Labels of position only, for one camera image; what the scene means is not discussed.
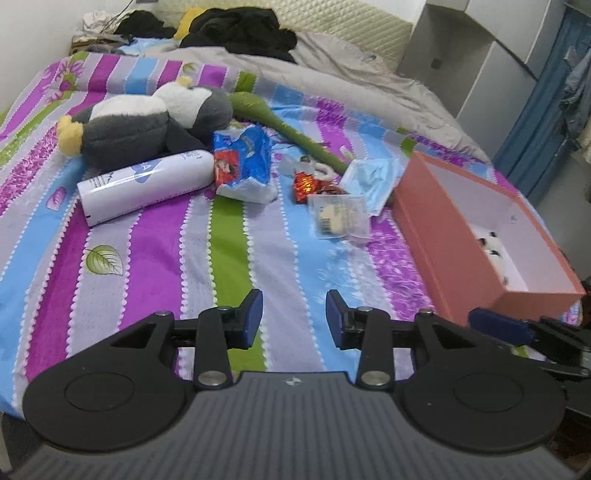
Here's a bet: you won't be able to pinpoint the white spray bottle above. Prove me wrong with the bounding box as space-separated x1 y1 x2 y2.
76 148 215 227

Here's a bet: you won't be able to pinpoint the small black white panda plush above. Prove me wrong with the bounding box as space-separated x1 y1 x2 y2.
475 233 515 282

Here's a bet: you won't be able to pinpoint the blue face mask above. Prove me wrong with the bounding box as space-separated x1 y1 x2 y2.
342 157 402 217

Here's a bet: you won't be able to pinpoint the grey white penguin plush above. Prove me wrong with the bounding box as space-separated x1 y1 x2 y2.
58 76 234 171

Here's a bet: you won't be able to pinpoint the blue red tissue packet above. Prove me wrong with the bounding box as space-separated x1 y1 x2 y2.
212 126 278 204

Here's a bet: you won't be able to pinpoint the green massage stick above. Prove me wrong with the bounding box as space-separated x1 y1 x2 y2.
228 92 352 175

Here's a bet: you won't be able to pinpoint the white fuzzy hair tie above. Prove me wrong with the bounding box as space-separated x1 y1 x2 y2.
300 156 335 181

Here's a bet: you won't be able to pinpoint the black jacket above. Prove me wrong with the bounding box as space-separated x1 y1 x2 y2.
179 7 298 63

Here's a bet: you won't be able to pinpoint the white crumpled cloth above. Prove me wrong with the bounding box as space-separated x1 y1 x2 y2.
74 10 121 38

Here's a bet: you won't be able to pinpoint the grey wardrobe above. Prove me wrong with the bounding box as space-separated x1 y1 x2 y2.
397 0 568 160

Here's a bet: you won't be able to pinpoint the orange cardboard box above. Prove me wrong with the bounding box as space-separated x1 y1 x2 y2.
390 150 587 324

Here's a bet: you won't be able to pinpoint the grey duvet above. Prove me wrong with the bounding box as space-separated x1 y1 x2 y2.
143 31 490 162

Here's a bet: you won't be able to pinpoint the clear plastic packet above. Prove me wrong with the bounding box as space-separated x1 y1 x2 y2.
307 194 370 239

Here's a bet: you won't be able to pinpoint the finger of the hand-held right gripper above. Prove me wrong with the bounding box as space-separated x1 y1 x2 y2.
468 308 591 365
510 344 591 381

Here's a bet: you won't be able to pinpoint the blue curtain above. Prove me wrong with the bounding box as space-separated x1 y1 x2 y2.
492 9 591 160

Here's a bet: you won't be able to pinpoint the yellow pillow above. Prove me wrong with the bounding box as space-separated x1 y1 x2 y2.
173 7 206 41

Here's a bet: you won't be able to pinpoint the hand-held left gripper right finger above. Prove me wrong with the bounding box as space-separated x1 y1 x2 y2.
326 290 481 389

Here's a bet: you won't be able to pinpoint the black crumpled garment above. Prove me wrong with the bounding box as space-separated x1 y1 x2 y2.
113 10 178 40

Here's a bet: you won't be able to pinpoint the hanging denim clothes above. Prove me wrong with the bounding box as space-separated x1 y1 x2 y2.
558 46 591 162

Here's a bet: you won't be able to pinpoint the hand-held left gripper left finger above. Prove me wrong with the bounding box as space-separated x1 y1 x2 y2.
110 289 265 390

